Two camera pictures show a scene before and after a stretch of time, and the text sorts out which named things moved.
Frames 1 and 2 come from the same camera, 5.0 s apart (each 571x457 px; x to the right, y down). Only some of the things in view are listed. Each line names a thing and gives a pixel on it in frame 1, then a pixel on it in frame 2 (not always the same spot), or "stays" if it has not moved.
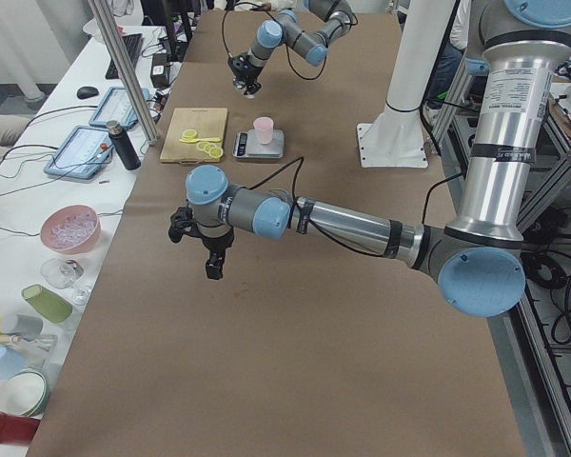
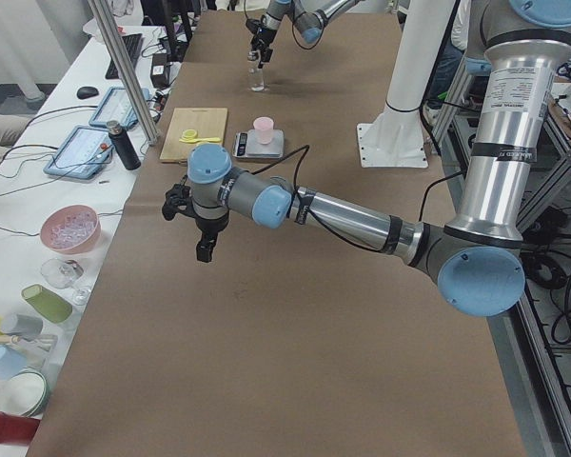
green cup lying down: (47, 302) stays
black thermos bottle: (124, 145) stays
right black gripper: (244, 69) -> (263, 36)
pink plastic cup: (264, 129) stays
